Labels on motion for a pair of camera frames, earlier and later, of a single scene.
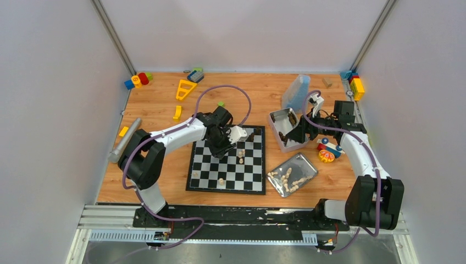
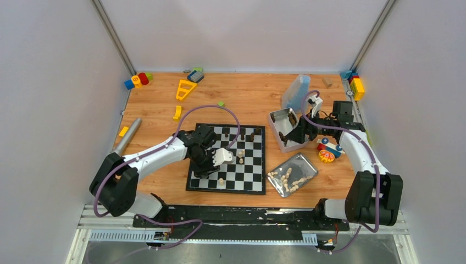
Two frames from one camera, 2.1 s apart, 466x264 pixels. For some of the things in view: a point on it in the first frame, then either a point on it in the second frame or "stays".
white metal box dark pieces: (282, 121) stays
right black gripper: (304, 126) stays
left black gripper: (221, 144) -> (204, 169)
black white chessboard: (241, 169) stays
